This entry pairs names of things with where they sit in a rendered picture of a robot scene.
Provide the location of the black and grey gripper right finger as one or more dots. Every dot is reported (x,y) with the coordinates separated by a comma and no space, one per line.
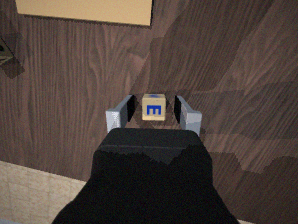
(188,119)

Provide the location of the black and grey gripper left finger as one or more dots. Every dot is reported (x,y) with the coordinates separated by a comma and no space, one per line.
(118,117)

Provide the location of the tan flat mat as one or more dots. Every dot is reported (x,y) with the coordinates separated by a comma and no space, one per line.
(133,12)

